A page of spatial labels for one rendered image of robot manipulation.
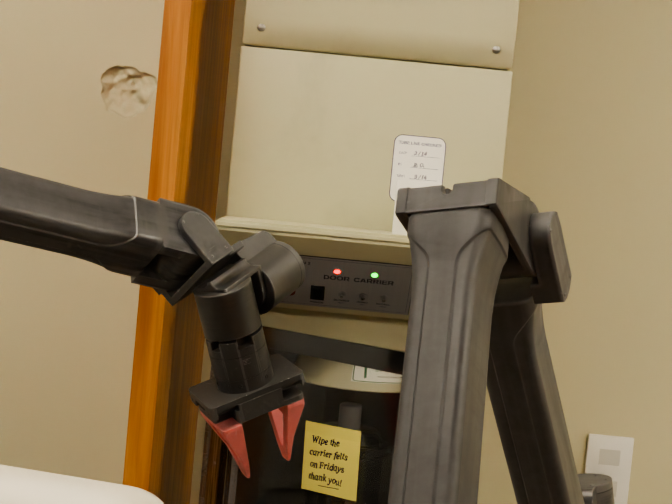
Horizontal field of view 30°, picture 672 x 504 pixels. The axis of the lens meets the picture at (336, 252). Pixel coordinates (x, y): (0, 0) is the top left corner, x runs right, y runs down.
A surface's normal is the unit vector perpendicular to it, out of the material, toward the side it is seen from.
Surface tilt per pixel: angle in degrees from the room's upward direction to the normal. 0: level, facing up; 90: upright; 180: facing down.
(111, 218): 54
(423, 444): 61
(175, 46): 90
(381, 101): 90
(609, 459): 90
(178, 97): 90
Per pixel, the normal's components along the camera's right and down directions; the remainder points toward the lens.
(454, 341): -0.37, -0.49
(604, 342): 0.00, 0.05
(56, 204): 0.57, -0.48
